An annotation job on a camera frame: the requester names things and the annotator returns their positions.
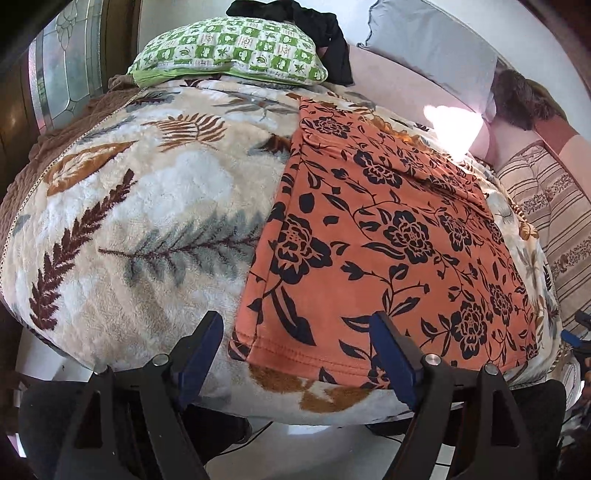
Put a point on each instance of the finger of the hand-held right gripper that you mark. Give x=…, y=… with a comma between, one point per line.
x=583, y=318
x=571, y=337

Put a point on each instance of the green patterned pillow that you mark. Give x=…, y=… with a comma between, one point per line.
x=231, y=48

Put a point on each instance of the pink bed sheet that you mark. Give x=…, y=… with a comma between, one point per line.
x=397, y=87

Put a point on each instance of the brown quilted blanket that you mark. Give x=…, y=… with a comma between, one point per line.
x=27, y=175

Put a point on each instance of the black cloth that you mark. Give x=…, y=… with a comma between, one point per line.
x=318, y=21

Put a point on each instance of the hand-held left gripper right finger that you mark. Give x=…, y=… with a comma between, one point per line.
x=392, y=350

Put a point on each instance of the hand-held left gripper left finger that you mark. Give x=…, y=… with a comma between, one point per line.
x=204, y=344

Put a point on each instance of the leaf print fleece blanket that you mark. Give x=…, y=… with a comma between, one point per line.
x=152, y=217

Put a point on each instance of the reddish brown cushion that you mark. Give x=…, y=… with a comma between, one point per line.
x=558, y=134

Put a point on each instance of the orange floral garment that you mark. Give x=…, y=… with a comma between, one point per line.
x=392, y=221

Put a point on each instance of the striped beige quilt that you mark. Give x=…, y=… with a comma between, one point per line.
x=549, y=198

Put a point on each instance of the brown furry cushion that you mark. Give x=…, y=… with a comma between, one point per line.
x=521, y=99

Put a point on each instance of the stained glass window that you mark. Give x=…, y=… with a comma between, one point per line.
x=64, y=69

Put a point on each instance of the grey pillow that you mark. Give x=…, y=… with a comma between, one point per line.
x=434, y=41

